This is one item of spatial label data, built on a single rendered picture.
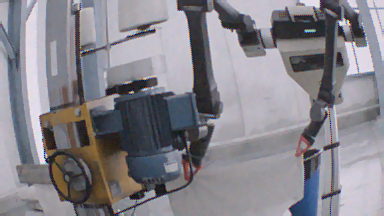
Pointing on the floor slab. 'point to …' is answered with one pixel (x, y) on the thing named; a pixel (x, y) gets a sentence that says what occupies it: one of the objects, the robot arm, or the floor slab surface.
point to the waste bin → (309, 185)
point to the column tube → (65, 84)
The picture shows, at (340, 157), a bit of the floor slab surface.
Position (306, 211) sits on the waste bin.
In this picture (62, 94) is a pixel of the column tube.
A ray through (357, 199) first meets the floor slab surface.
